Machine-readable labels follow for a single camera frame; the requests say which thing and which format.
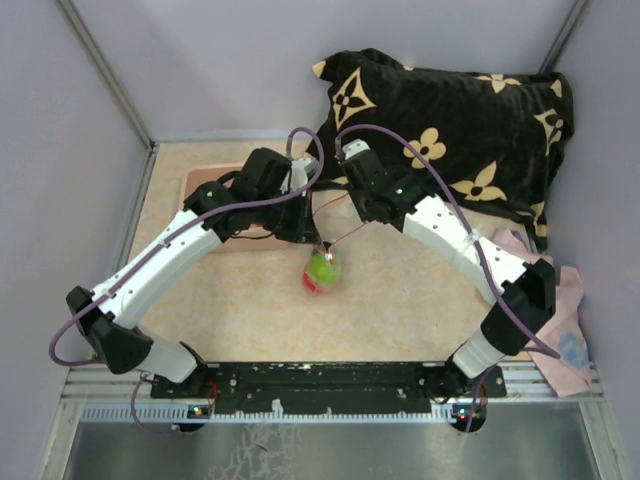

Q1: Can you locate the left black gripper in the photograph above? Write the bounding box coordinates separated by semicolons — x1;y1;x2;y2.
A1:
255;186;321;244

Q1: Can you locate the pink plastic bin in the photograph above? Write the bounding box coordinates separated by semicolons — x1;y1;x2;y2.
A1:
179;163;289;253

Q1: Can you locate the clear zip top bag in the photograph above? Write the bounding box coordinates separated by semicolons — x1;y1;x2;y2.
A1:
303;222;367;270

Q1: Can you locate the light green apple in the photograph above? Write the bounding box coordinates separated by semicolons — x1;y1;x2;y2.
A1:
305;253;342;275

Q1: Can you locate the red apple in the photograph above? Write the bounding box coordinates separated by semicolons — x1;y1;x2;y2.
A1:
302;268;341;294

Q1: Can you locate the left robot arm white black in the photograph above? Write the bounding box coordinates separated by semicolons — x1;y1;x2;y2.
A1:
66;148;322;397

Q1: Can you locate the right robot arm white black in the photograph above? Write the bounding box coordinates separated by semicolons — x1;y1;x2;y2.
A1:
340;140;556;397

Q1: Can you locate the black floral blanket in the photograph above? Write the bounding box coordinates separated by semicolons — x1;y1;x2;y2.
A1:
306;48;574;251

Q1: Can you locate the pink cloth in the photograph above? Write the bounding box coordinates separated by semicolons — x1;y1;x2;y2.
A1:
487;227;592;399

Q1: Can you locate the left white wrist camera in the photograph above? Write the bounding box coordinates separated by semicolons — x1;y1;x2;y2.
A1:
281;157;319;193

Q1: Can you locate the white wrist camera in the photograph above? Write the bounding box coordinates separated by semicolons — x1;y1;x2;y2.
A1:
337;139;370;161
281;157;319;193

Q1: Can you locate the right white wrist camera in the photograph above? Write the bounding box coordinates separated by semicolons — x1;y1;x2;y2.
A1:
337;139;370;161

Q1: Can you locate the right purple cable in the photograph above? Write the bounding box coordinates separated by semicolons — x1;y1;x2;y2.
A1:
333;123;561;359

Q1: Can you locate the purple cable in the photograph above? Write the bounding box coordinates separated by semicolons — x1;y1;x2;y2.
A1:
48;127;325;366
333;123;561;359

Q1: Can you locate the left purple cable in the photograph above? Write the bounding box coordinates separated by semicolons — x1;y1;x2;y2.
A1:
48;127;325;366

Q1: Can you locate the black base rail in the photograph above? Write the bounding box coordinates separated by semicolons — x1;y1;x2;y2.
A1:
151;361;480;415

